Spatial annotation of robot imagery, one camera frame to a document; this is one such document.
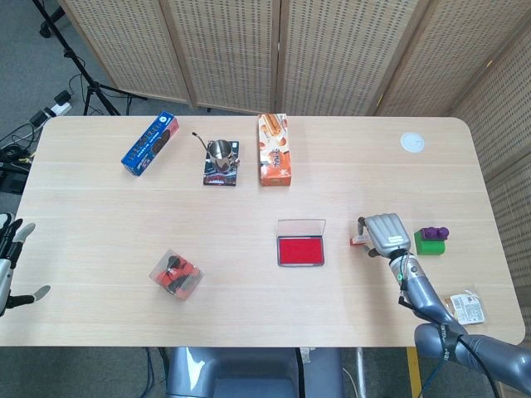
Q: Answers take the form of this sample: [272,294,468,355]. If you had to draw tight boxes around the metal table leg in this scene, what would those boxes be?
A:
[355,347,369,398]

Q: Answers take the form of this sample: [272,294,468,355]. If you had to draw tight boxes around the dark printed square coaster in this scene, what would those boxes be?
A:
[202,140,241,187]

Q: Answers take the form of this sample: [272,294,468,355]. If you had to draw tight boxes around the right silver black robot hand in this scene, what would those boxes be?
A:
[357,212,414,258]

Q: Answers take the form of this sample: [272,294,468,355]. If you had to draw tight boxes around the green and purple block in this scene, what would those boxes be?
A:
[413,231,447,258]

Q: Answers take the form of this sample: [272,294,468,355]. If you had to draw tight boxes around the white power strip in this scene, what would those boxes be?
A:
[43,101,71,119]

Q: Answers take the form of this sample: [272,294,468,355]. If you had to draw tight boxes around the stainless steel mug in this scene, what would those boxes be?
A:
[207,139,241,172]

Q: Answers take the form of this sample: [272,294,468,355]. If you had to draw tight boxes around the black floor cables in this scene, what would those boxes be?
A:
[0,119,45,163]

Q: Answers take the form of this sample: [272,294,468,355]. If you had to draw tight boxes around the wrapped bread snack pack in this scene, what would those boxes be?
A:
[442,289,486,326]

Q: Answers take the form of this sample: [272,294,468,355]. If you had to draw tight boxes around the wooden perforated folding screen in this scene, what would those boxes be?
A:
[57,0,531,266]

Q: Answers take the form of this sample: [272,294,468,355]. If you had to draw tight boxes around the black tripod stand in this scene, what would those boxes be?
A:
[31,0,147,116]

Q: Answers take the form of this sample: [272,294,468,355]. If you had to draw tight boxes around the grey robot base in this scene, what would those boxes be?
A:
[165,347,345,398]

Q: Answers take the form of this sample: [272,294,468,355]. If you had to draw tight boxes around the black floor device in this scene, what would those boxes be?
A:
[0,162,31,194]

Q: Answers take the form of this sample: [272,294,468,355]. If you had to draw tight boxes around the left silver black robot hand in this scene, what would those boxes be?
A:
[0,213,51,318]

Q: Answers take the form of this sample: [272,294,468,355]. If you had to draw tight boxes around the purple toy block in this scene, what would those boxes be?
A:
[420,226,451,242]

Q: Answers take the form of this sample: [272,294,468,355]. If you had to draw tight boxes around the clear box red black items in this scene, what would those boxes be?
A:
[149,248,204,299]

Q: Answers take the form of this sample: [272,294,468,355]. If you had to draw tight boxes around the red ink pad clear lid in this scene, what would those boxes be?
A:
[276,217,327,268]

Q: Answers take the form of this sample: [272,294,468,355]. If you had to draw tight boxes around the orange snack box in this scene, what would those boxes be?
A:
[256,113,294,187]

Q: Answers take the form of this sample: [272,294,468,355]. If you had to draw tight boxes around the blue cookie box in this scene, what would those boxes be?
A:
[120,110,180,178]

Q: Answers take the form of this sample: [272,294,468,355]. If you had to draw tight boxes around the white round table grommet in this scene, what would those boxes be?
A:
[400,132,426,153]

